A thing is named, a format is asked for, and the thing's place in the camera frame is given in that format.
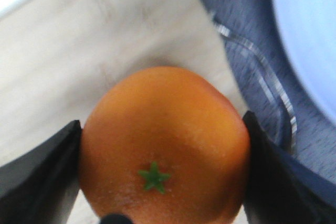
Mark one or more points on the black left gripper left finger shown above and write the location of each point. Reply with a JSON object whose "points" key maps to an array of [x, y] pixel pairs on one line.
{"points": [[41, 186]]}

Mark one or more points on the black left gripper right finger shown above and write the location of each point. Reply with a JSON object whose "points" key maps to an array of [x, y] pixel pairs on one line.
{"points": [[280, 189]]}

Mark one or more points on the orange fruit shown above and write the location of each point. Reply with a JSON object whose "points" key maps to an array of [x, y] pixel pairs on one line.
{"points": [[164, 146]]}

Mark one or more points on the light blue plate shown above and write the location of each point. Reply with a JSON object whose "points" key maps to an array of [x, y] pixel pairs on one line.
{"points": [[307, 31]]}

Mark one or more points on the wooden cutting board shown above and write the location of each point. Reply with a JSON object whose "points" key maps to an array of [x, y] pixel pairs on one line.
{"points": [[59, 57]]}

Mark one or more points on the metal cutting board handle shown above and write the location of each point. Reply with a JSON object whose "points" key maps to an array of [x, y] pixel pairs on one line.
{"points": [[271, 85]]}

